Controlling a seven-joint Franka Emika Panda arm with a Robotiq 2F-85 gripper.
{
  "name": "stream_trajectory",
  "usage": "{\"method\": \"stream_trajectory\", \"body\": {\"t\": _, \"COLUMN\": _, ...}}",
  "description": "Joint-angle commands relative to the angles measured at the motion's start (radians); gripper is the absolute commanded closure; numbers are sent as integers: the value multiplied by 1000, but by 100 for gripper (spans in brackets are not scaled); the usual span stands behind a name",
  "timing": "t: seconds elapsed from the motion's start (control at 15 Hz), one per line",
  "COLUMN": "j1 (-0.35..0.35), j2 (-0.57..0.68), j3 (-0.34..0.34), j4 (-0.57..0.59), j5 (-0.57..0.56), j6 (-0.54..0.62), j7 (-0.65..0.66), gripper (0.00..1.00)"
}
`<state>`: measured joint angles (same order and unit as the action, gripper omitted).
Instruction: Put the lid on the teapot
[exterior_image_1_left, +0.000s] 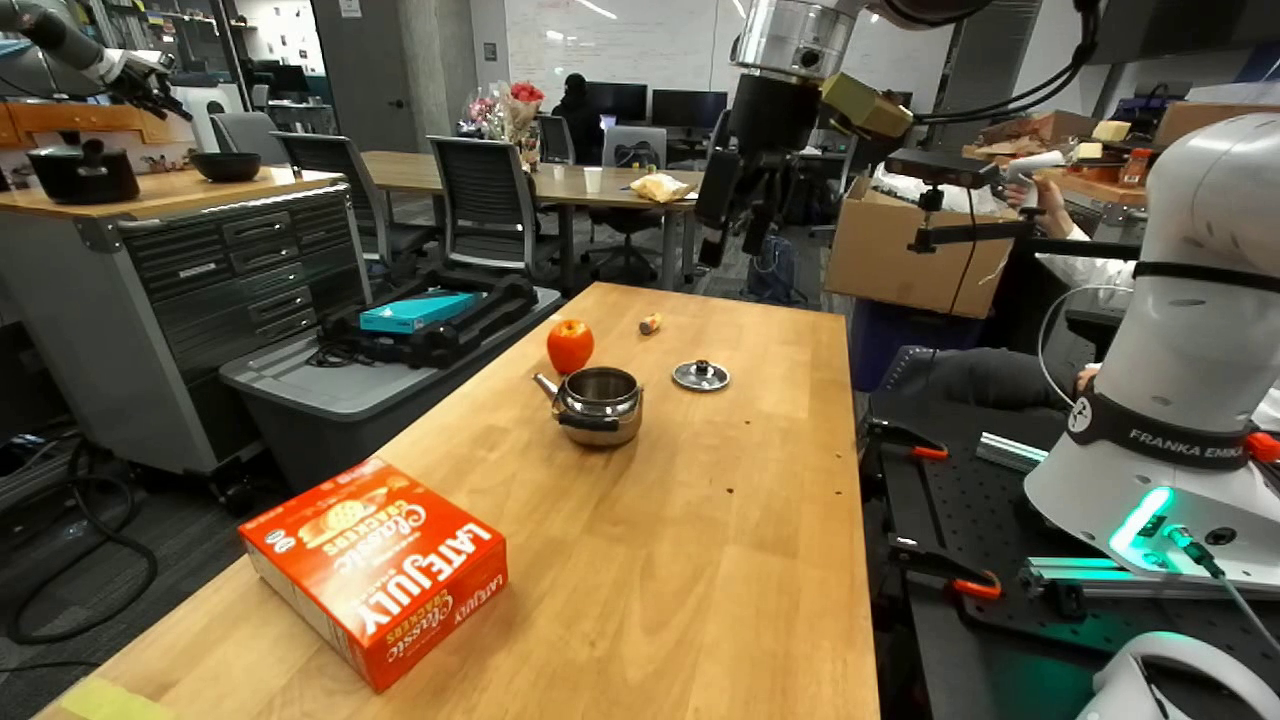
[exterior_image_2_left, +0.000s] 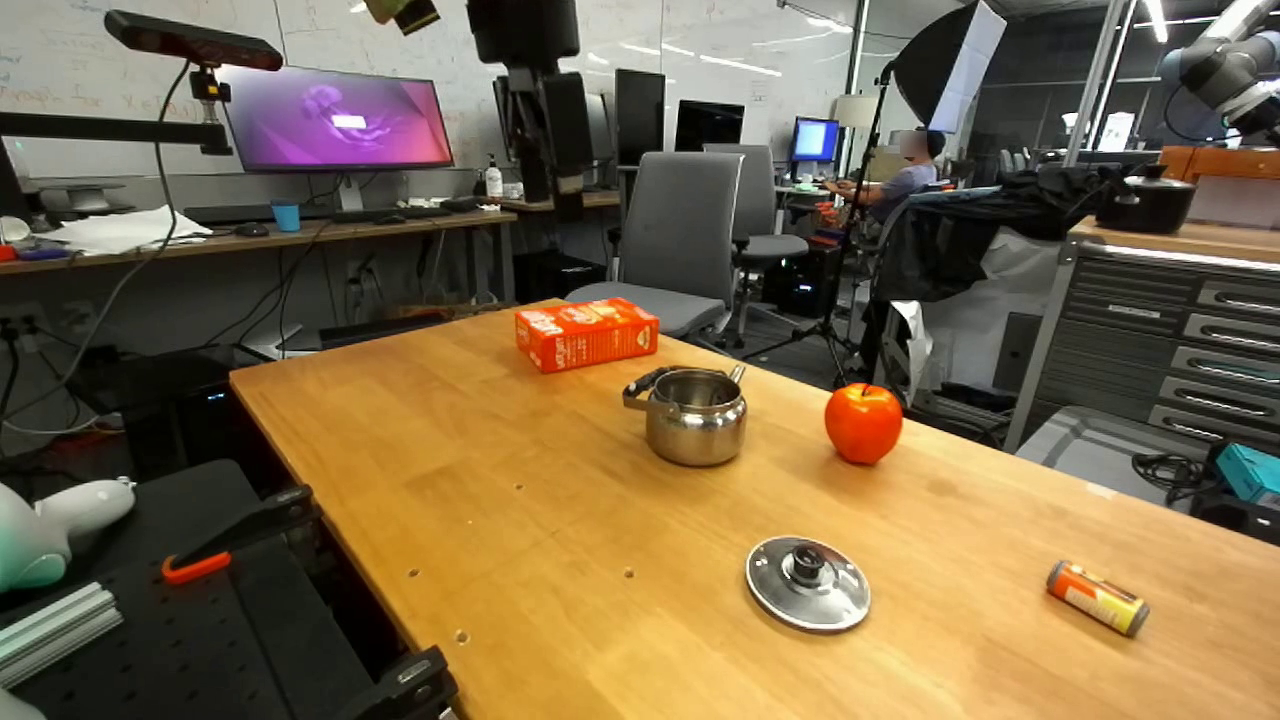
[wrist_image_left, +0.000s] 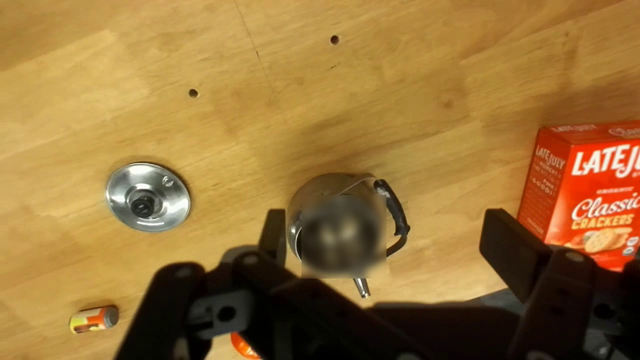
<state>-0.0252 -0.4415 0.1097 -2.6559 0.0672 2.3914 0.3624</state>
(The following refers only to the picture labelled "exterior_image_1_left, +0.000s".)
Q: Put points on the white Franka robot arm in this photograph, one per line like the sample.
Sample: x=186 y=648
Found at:
x=1201 y=335

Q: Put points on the orange black bar clamp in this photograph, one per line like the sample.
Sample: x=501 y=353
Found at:
x=962 y=582
x=920 y=446

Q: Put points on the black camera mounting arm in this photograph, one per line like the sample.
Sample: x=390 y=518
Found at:
x=1003 y=234

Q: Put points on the teal case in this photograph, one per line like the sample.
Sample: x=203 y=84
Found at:
x=419 y=314

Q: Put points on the grey drawer cabinet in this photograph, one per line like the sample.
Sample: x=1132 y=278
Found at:
x=203 y=307

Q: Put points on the long wooden office table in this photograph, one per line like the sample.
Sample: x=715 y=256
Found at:
x=561 y=183

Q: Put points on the black bag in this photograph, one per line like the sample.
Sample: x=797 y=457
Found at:
x=463 y=343

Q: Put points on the yellow sponge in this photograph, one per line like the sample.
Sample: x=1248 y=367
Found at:
x=104 y=702

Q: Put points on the orange red fruit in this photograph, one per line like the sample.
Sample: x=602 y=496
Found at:
x=570 y=344

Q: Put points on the yellow bag of bread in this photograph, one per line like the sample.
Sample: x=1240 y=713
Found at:
x=663 y=189

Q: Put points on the silver metal bar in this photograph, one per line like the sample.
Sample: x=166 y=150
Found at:
x=1009 y=451

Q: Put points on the small tan nut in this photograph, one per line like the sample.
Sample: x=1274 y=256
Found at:
x=648 y=327

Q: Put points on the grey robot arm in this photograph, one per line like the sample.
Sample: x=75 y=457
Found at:
x=83 y=53

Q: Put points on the bouquet of flowers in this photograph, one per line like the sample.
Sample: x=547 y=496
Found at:
x=501 y=107

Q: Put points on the grey plastic tote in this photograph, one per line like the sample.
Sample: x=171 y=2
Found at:
x=333 y=400

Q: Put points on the grey mesh office chair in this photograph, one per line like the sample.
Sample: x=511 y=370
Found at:
x=487 y=203

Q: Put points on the black computer monitor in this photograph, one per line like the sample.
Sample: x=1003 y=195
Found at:
x=622 y=103
x=687 y=107

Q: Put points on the white sleeved operator forearm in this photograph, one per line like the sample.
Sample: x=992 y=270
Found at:
x=1084 y=274

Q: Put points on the person in dark clothes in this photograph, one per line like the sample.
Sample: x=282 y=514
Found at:
x=582 y=114

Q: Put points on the white curved tube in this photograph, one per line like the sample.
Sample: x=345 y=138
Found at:
x=1172 y=667

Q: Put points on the black perforated robot table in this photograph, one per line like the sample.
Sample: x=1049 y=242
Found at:
x=941 y=522

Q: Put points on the light grey office chair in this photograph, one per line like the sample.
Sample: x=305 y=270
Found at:
x=245 y=135

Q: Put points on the black bowl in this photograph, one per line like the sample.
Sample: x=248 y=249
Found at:
x=225 y=166

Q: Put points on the orange Late July cracker box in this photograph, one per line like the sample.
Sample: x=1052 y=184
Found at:
x=373 y=564

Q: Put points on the dark office chair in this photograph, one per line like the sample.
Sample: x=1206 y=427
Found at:
x=327 y=166

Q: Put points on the steel teapot lid black knob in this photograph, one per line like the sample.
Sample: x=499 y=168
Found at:
x=700 y=379

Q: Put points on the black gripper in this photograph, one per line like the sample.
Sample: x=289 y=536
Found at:
x=774 y=114

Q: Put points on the yellowish wrist camera box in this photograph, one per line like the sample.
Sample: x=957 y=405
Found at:
x=865 y=109

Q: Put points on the seated operator dark legs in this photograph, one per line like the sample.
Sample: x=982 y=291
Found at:
x=975 y=381

